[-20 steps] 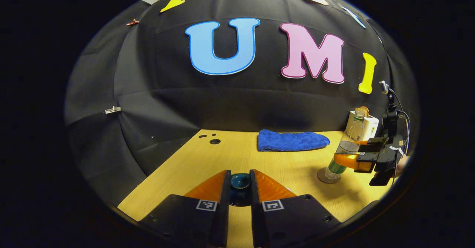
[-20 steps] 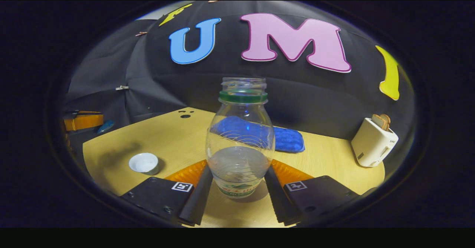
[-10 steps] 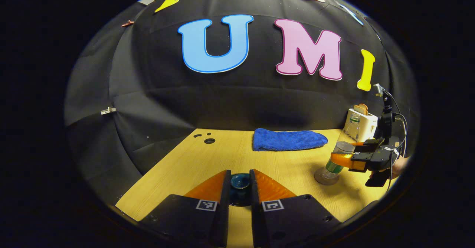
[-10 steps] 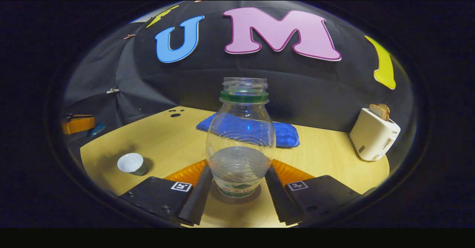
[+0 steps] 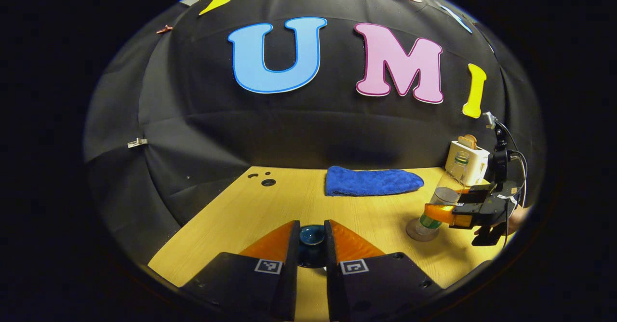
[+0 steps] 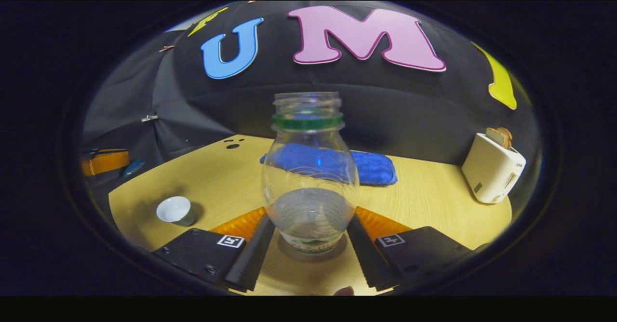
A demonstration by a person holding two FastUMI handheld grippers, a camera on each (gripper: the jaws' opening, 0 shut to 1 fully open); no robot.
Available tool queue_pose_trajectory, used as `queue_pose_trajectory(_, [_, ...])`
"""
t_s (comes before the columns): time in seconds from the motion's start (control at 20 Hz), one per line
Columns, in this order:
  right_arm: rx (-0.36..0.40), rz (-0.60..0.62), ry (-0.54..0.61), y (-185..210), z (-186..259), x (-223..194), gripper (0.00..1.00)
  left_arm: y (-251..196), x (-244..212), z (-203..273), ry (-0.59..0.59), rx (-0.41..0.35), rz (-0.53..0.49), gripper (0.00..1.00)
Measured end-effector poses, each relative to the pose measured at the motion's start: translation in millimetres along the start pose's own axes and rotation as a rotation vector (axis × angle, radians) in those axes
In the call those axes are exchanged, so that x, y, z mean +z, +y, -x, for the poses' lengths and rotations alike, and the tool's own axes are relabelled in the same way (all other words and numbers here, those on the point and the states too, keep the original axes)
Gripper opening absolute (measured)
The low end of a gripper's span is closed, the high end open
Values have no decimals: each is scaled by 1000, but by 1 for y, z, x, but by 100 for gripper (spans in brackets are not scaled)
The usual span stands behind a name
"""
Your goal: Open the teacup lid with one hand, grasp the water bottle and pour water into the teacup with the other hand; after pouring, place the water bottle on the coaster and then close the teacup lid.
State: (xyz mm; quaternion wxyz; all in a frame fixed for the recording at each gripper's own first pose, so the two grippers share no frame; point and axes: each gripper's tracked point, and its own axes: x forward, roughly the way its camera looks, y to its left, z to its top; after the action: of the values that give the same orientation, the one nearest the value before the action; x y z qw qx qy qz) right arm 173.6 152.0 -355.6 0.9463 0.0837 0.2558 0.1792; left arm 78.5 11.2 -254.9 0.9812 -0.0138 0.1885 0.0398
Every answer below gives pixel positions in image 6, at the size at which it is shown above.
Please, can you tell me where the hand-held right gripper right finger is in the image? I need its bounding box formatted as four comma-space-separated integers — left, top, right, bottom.
346, 206, 475, 294

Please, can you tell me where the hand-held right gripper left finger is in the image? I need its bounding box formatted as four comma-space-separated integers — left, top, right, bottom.
152, 206, 276, 294

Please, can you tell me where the dark teal teacup lid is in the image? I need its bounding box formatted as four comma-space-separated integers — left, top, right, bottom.
120, 160, 146, 178

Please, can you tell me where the white teacup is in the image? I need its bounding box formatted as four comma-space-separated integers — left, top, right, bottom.
155, 196, 197, 227

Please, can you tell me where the clear plastic water bottle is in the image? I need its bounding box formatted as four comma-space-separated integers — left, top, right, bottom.
261, 92, 361, 255

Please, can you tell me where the blue towel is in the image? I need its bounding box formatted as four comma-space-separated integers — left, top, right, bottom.
260, 142, 399, 187

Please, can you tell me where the white toaster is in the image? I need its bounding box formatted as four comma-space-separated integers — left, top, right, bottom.
461, 132, 527, 205

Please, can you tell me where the toast slice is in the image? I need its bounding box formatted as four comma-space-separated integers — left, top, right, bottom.
485, 127, 513, 149

